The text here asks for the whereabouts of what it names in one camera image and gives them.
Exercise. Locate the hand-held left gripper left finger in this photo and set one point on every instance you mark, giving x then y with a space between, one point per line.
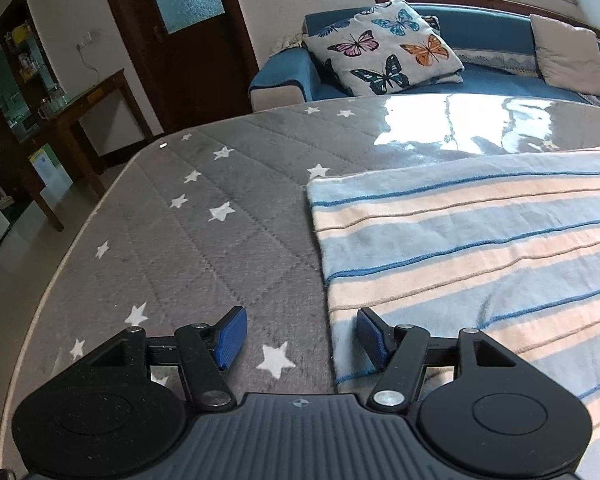
230 332

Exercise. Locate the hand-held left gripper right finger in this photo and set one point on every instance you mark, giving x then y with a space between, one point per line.
372 335

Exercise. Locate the blue and cream striped towel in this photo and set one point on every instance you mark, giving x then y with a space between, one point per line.
455 240

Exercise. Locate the grey star print tablecloth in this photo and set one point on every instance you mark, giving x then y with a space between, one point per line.
205 260

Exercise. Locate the green white box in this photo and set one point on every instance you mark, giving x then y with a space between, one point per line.
50 167

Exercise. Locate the dark wooden door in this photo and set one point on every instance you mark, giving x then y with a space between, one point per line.
200 70

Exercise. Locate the blue sofa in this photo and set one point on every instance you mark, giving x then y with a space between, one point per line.
280 72

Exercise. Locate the dark wooden side table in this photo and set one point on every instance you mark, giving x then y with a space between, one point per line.
105 90

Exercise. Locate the butterfly print pillow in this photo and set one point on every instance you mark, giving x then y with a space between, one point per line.
380 50

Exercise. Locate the dark wooden display cabinet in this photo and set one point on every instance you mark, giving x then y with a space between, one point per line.
10 85

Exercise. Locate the beige pillow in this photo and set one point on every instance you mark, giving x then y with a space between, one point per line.
572 55

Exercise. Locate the white wall socket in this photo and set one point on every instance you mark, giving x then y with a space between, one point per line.
85 40

